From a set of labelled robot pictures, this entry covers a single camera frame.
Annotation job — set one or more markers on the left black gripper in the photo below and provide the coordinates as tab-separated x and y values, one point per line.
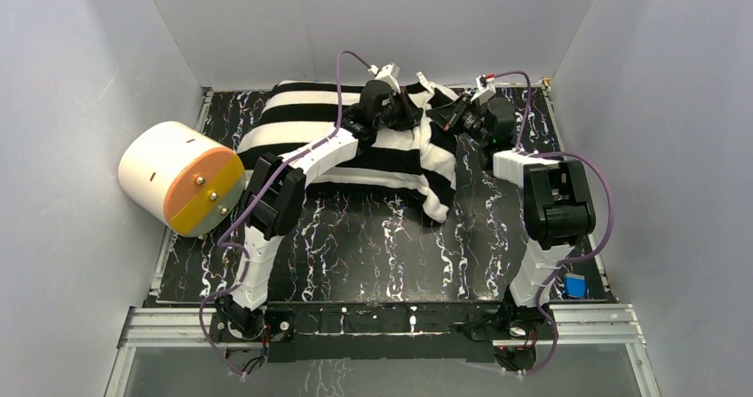
402	110

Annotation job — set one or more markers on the small blue object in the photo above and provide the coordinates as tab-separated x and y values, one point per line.
575	287

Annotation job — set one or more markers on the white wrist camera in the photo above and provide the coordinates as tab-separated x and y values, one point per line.
485	90
385	73

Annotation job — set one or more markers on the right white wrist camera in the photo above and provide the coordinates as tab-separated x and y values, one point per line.
485	90

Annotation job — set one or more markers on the white orange cylinder roll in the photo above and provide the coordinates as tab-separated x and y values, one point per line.
188	181

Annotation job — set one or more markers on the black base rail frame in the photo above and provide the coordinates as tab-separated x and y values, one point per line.
474	331

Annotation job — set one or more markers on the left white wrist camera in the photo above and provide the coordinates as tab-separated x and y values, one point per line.
385	73

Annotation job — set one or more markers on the black white striped pillowcase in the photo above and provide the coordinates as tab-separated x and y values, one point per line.
420	161

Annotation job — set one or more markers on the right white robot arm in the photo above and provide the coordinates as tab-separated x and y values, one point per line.
557	205

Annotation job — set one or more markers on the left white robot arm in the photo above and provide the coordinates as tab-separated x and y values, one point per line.
273	199

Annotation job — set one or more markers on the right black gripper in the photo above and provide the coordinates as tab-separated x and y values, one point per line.
447	115

